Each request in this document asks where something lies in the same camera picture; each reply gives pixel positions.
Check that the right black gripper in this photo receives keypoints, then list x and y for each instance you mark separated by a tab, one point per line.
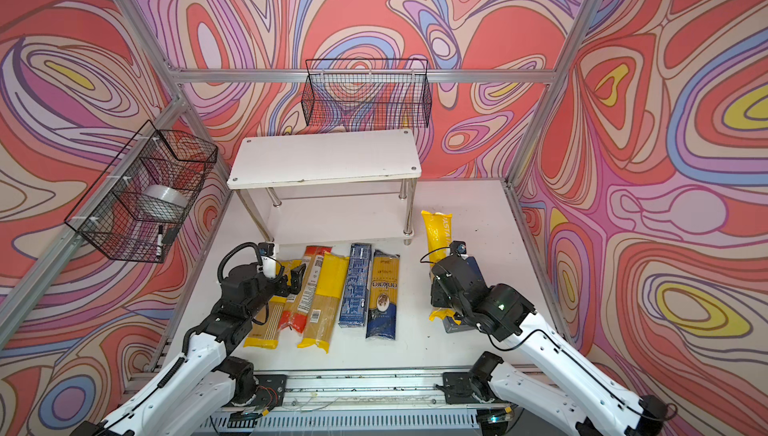
438	294

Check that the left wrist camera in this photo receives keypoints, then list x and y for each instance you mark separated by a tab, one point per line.
267	253

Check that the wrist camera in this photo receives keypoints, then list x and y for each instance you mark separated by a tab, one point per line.
458	248
267	253

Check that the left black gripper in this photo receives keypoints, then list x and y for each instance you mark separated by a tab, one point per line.
294	283

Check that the black wire basket back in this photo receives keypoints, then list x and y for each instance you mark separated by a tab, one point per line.
366	94

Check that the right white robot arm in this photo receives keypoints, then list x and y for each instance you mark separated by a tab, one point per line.
531	365

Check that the blue spaghetti box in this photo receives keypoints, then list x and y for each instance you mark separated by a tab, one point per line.
354	302

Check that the black wire basket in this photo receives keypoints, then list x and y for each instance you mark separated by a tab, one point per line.
366	94
123	224

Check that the silver tape roll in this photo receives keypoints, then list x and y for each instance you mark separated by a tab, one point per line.
166	194

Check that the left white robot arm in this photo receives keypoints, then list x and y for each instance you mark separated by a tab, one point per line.
205	376

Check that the dark blue spaghetti bag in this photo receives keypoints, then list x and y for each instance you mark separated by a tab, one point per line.
382	305

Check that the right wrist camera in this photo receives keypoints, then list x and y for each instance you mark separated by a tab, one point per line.
458	248

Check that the white shelf with metal legs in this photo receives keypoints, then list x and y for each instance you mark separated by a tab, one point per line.
329	187

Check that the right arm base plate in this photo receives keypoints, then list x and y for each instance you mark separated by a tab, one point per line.
457	390

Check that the black marker pen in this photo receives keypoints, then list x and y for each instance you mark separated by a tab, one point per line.
159	248

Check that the black wire basket left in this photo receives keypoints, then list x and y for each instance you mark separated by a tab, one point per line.
123	224

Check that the yellow spaghetti bag long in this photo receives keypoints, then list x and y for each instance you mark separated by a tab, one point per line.
322	316

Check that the blue Barilla pasta box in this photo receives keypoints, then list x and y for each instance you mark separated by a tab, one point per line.
452	323

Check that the red spaghetti bag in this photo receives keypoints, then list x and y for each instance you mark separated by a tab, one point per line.
297	307

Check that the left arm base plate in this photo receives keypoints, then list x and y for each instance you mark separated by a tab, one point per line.
260	390

